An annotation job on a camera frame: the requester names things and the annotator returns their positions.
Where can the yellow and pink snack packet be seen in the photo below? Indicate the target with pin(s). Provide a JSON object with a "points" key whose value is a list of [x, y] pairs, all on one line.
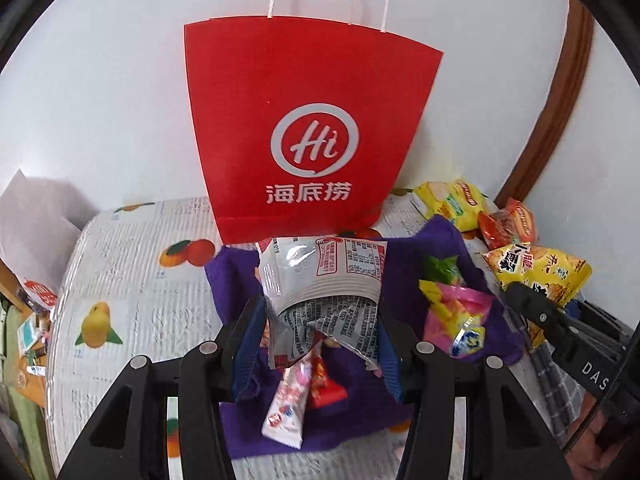
{"points": [[450, 315]]}

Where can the white paper bag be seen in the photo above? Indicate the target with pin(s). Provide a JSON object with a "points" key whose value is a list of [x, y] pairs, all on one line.
{"points": [[35, 220]]}

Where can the wooden door frame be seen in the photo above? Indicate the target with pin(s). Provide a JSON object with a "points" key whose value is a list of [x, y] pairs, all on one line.
{"points": [[560, 100]]}

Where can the wooden side table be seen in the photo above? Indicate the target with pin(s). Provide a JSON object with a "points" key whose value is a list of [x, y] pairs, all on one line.
{"points": [[30, 385]]}

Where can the orange chips packet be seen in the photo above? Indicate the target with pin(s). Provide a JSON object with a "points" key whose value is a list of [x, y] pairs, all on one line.
{"points": [[510, 225]]}

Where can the purple cloth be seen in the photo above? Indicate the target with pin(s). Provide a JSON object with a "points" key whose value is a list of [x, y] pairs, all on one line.
{"points": [[350, 425]]}

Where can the red small snack packet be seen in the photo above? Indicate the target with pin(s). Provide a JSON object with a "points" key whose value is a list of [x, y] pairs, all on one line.
{"points": [[327, 392]]}

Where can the teal card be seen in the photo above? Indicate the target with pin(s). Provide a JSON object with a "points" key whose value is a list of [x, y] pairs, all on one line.
{"points": [[27, 335]]}

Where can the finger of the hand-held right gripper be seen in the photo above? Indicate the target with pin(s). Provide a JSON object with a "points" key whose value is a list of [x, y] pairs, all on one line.
{"points": [[540, 310]]}

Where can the silver snack packet red label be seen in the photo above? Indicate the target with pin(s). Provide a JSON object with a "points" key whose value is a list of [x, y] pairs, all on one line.
{"points": [[320, 270]]}

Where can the green triangular snack packet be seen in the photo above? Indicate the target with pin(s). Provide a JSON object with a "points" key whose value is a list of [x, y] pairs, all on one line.
{"points": [[442, 270]]}

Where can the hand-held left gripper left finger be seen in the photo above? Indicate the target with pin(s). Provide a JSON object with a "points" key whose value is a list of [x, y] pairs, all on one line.
{"points": [[247, 355]]}

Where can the white and pink candy packet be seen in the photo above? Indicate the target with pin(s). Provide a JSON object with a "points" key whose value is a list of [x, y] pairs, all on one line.
{"points": [[285, 410]]}

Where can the red paper bag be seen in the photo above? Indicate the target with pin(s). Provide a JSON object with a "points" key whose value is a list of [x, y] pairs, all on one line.
{"points": [[310, 85]]}

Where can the yellow chips packet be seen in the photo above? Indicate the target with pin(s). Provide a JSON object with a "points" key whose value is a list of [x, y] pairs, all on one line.
{"points": [[450, 200]]}

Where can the fruit print tablecloth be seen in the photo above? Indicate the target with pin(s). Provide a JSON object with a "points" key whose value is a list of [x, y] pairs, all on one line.
{"points": [[140, 285]]}

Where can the yellow fried snack packet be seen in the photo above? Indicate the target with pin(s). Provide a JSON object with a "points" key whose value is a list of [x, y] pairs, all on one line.
{"points": [[540, 265]]}

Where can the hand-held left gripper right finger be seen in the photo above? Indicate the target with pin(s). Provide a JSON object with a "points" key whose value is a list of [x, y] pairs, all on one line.
{"points": [[390, 360]]}

